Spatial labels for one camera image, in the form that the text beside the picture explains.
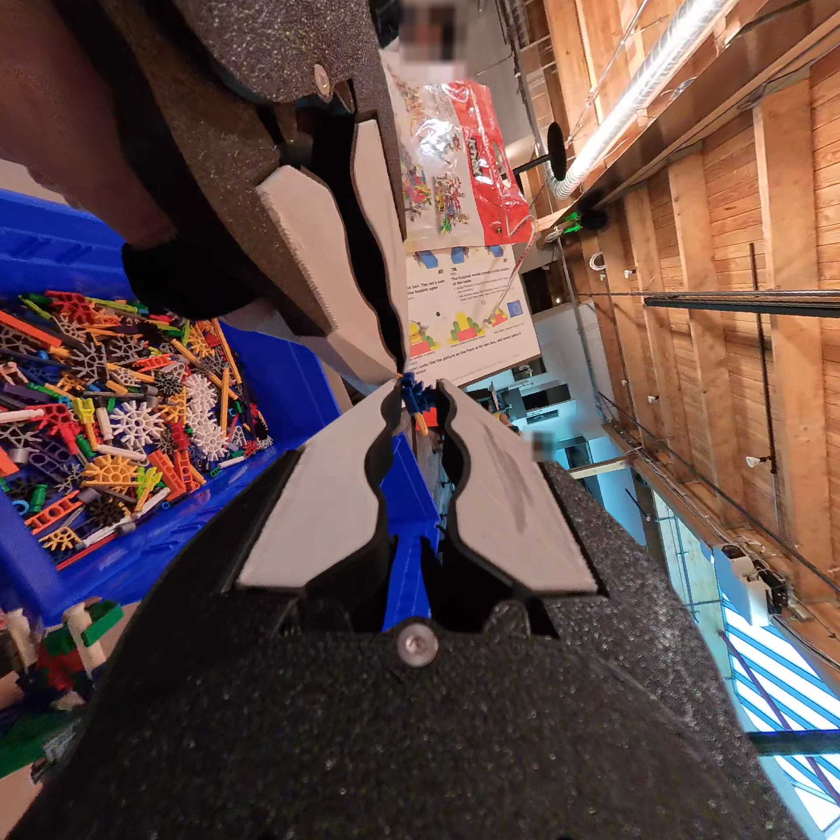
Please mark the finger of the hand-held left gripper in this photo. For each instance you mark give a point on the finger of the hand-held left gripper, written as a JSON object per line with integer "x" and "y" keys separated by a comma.
{"x": 322, "y": 263}
{"x": 381, "y": 223}

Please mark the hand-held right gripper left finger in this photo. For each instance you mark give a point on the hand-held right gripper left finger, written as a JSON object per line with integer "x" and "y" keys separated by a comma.
{"x": 315, "y": 525}

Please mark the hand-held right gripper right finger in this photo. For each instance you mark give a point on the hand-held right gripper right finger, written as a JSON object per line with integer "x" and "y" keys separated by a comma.
{"x": 519, "y": 525}

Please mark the pile of colourful toy pieces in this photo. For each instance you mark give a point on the pile of colourful toy pieces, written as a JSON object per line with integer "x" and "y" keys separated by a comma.
{"x": 118, "y": 407}

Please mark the blue plastic bin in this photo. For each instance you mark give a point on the blue plastic bin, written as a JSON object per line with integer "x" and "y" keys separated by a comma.
{"x": 79, "y": 236}

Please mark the person's left hand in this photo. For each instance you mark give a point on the person's left hand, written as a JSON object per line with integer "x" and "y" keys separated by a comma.
{"x": 79, "y": 131}

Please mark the toy set packaging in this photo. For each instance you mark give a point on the toy set packaging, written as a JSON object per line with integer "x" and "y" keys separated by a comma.
{"x": 460, "y": 158}

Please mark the building instruction sheet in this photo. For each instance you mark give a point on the building instruction sheet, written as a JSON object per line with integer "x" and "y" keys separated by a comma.
{"x": 466, "y": 309}

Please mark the black metal pole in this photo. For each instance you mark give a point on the black metal pole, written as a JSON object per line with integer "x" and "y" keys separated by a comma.
{"x": 532, "y": 166}

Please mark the black round disc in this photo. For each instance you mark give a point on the black round disc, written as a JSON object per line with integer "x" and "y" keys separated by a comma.
{"x": 557, "y": 152}

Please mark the white ceiling projector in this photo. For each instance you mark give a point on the white ceiling projector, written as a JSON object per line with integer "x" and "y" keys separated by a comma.
{"x": 748, "y": 584}

